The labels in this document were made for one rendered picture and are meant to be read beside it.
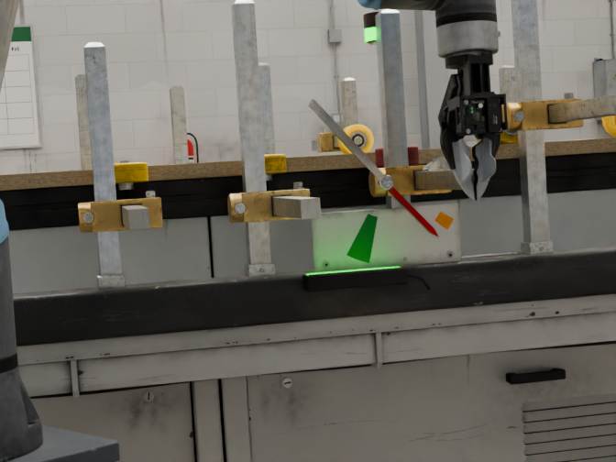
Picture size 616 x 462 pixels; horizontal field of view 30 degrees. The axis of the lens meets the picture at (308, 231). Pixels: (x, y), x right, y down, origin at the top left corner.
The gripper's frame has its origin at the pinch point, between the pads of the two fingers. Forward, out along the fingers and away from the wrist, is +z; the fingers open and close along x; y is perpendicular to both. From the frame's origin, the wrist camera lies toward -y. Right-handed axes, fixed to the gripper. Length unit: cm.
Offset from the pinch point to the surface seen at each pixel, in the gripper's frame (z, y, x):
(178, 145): -20, -134, -35
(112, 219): 0, -25, -53
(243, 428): 41, -50, -31
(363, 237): 6.1, -25.8, -11.5
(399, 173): -4.5, -25.4, -4.6
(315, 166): -7.6, -45.2, -15.3
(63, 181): -7, -45, -61
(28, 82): -121, -734, -104
